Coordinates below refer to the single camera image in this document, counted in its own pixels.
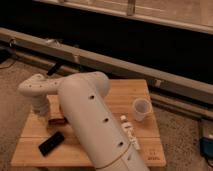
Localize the white cylindrical wrist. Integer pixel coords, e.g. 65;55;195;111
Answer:
31;95;49;116

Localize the dark red pepper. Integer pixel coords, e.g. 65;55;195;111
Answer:
48;118;67;125

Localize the black smartphone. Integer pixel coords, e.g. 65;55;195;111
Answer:
38;132;65;156

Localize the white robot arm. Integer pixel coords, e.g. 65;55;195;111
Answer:
18;72;150;171

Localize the white squeeze bottle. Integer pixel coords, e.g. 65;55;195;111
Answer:
120;115;140;150

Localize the translucent plastic cup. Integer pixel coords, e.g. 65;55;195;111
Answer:
132;98;152;122

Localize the blue object on floor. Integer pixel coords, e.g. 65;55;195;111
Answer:
199;135;213;159

